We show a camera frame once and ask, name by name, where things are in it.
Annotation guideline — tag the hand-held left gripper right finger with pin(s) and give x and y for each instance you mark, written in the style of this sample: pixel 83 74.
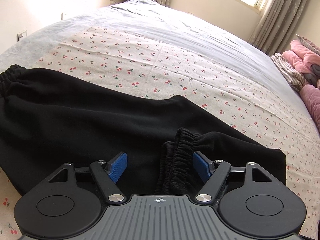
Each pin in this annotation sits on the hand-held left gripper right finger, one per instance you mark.
pixel 201 166

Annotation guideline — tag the striped folded cloth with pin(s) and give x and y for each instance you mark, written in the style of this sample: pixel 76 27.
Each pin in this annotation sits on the striped folded cloth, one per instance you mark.
pixel 287 70

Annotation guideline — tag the mauve pink folded quilt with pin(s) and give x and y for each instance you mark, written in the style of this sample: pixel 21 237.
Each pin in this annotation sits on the mauve pink folded quilt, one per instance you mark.
pixel 312 102

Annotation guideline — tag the black pants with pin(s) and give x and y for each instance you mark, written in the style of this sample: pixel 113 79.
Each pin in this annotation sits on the black pants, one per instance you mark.
pixel 87 130

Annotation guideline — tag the blue-grey bed sheet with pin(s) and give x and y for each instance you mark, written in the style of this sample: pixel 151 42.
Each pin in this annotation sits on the blue-grey bed sheet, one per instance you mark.
pixel 150 17

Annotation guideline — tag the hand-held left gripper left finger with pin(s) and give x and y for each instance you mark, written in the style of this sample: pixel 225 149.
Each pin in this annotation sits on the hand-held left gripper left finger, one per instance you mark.
pixel 117 167

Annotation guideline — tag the light pink folded blanket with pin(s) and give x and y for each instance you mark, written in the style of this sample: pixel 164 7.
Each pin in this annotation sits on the light pink folded blanket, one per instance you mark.
pixel 298 57

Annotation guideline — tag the cherry print bed sheet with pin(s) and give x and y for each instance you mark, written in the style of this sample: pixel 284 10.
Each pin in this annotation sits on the cherry print bed sheet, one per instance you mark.
pixel 175 70

